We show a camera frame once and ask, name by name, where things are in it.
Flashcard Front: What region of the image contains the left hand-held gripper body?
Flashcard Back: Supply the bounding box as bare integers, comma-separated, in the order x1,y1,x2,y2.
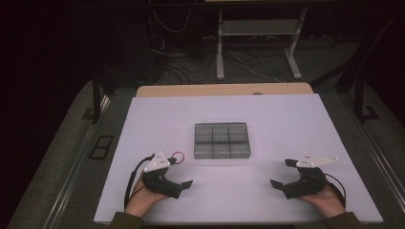
141,150,182,199

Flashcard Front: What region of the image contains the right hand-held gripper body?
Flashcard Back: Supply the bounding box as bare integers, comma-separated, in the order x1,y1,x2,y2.
282,152,339,200

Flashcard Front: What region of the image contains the clear grey compartment box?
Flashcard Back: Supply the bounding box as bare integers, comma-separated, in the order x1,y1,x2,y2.
193,122,252,160

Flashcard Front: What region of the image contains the person's left hand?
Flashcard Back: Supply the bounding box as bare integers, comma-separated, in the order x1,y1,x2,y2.
124,177,168,219

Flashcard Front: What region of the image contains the person's right hand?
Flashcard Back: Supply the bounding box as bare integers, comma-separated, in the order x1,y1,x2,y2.
299,184,347,219

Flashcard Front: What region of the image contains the white board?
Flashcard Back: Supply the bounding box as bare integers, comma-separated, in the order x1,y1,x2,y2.
93,93,384,224

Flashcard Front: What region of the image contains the grey metal stand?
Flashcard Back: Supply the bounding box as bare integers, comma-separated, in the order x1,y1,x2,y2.
216,7,309,81

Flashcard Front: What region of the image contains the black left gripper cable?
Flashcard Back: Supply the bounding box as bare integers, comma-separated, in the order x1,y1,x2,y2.
123,154,156,210

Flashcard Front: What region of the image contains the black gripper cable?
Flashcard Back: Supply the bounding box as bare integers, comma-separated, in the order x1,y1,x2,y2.
123,154,156,210
324,173,348,208

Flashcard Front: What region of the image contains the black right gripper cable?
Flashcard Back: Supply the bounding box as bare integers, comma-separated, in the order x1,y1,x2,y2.
324,173,348,208

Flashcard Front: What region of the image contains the aluminium rail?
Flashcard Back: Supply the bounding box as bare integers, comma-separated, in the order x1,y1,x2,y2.
349,104,405,206
41,94,112,229

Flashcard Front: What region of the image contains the bundle of black cables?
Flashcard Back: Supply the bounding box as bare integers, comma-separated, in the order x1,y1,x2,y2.
157,47,221,85

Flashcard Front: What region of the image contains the black stand post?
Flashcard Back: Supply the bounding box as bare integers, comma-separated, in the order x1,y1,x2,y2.
353,73,380,124
81,70,103,125

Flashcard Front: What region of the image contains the white cable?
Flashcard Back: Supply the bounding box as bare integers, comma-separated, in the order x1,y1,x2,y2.
152,10,193,33
223,49,283,83

